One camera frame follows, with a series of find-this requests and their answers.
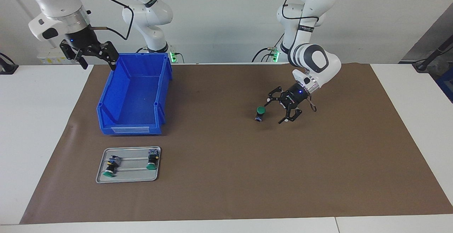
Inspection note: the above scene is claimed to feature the blue metal frame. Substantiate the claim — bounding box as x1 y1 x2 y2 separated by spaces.
436 67 453 103

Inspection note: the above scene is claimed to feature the grey metal tray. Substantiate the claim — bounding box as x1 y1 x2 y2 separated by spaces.
96 146 161 184

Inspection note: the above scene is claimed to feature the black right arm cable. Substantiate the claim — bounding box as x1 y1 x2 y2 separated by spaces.
88 0 135 41

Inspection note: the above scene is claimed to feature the black table clamp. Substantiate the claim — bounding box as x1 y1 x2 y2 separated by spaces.
0 53 19 75

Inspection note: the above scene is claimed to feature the black stand pole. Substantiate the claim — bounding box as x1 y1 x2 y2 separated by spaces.
412 35 453 73

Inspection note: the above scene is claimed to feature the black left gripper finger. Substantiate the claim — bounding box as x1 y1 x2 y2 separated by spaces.
278 105 303 125
265 86 284 106

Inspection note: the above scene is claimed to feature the black base cable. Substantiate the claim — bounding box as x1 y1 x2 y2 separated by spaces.
252 31 285 63

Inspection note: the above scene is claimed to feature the brown table mat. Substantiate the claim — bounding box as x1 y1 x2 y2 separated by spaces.
19 63 453 225

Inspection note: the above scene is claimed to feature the blue plastic storage bin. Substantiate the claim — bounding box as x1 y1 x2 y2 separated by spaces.
96 53 173 135

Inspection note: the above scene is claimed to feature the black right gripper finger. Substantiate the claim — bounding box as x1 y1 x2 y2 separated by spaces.
91 41 120 71
59 40 88 70

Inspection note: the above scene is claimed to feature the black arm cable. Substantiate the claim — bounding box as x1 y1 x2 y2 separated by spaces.
282 0 320 112
88 0 135 41

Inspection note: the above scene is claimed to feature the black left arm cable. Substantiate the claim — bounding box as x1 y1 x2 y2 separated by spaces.
282 0 320 112

